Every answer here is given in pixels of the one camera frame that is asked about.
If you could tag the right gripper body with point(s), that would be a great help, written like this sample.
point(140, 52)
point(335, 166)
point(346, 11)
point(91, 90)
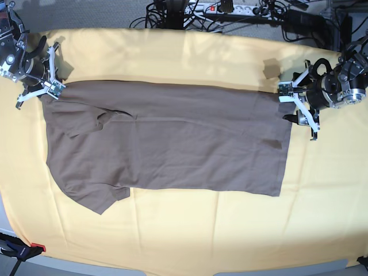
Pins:
point(34, 74)

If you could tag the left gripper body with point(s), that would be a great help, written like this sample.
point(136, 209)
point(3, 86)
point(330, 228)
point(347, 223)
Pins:
point(314, 95)

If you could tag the brown T-shirt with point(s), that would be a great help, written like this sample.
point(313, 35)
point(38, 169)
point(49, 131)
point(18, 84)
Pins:
point(106, 137)

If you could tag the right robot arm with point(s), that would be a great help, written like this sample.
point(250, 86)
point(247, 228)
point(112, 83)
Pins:
point(18, 64)

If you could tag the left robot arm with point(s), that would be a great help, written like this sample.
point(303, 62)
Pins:
point(322, 86)

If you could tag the black power adapter box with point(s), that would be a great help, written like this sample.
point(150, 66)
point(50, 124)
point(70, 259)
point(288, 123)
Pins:
point(302, 23)

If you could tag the yellow table cloth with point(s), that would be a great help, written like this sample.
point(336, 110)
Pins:
point(320, 216)

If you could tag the white power strip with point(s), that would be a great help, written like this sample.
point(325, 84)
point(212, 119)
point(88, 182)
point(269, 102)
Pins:
point(217, 9)

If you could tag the black corner clamp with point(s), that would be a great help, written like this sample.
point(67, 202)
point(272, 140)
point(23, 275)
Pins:
point(363, 260)

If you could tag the black red table clamp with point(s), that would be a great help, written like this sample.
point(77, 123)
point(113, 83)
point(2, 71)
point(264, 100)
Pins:
point(14, 247)

